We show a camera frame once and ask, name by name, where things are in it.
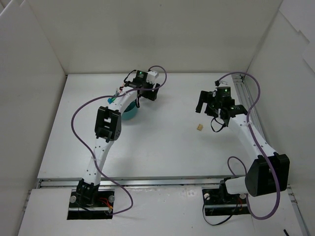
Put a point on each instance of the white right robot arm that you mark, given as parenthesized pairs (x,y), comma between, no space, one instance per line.
(268,168)

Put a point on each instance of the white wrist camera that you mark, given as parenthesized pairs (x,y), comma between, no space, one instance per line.
(221,82)
(152,76)

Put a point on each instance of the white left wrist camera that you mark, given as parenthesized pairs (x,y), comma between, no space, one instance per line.
(152,76)

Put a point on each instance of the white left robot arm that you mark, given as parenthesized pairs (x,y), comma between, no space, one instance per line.
(108,123)

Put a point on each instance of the small wooden block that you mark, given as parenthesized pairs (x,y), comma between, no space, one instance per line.
(200,127)

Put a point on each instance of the aluminium right rail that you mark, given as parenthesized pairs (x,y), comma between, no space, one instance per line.
(247,98)

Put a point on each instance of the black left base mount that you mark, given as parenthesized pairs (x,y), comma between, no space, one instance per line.
(101,207)

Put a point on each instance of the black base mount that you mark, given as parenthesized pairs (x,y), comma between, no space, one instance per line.
(101,207)
(218,203)

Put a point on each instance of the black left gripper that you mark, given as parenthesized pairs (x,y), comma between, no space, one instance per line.
(150,91)

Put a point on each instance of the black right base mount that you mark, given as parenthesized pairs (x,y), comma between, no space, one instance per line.
(218,203)

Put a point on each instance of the teal round desk organizer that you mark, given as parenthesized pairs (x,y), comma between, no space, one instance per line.
(130,111)

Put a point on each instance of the aluminium front rail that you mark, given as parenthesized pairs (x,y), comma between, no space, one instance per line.
(203,180)

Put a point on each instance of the aluminium rail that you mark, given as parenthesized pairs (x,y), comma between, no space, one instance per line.
(247,98)
(203,180)

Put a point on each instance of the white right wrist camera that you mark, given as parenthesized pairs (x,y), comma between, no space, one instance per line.
(221,82)

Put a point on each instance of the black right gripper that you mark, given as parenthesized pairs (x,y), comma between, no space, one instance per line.
(205,99)

